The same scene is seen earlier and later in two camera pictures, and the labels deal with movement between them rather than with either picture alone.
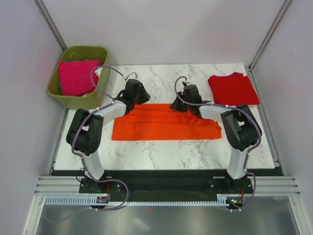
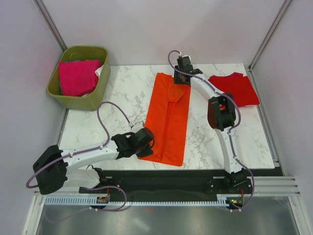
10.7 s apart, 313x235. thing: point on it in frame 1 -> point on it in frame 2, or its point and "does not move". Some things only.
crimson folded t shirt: [236, 75] does not move
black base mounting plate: [166, 183] does not move
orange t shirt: [161, 122] -> [167, 119]
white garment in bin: [98, 72] does not move
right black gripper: [176, 106] -> [176, 80]
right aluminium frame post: [285, 5] does not move
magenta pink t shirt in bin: [78, 78] does not move
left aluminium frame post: [47, 18] does not move
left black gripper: [145, 96] -> [147, 152]
